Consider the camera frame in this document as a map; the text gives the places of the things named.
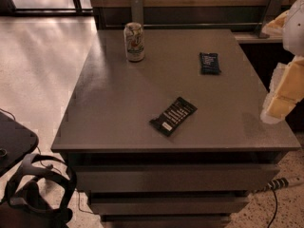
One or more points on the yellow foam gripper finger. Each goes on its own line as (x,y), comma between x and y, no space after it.
(286,90)

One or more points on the blue rxbar blueberry bar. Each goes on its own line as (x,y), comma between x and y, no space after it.
(209,63)

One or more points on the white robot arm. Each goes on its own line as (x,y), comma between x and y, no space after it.
(290,24)

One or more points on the black rxbar chocolate bar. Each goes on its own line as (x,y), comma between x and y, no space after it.
(173,116)

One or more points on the grey drawer cabinet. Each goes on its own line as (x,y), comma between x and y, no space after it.
(175,140)

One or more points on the white green soda can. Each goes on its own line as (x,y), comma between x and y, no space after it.
(134,42)

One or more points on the black side table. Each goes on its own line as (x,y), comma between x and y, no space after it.
(16,141)

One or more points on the black VR headset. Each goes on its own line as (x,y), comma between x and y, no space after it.
(22,191)

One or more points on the grey angled bracket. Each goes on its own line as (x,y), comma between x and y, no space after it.
(272,10)

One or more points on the striped cable connector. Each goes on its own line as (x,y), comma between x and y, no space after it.
(281,183)

